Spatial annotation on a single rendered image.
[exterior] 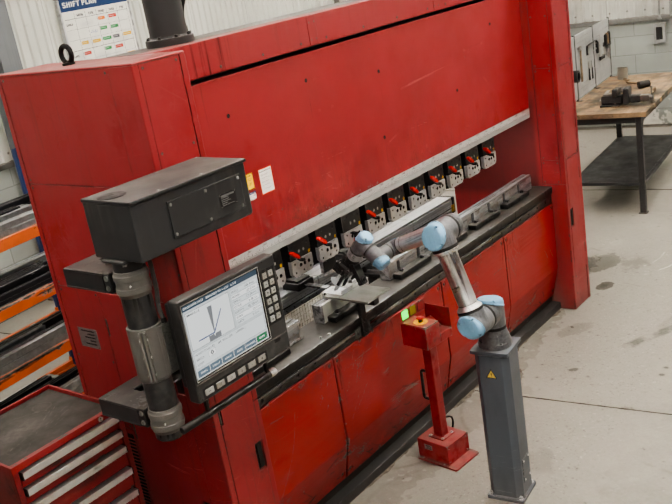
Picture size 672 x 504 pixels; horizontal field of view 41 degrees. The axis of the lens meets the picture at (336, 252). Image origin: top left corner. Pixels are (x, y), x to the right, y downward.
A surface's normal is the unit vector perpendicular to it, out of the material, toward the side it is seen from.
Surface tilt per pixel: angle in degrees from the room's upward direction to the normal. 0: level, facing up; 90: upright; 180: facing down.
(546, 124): 90
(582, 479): 0
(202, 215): 90
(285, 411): 90
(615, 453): 0
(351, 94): 90
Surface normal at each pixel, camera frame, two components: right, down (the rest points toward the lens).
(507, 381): 0.25, 0.27
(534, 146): -0.61, 0.34
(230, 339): 0.77, 0.08
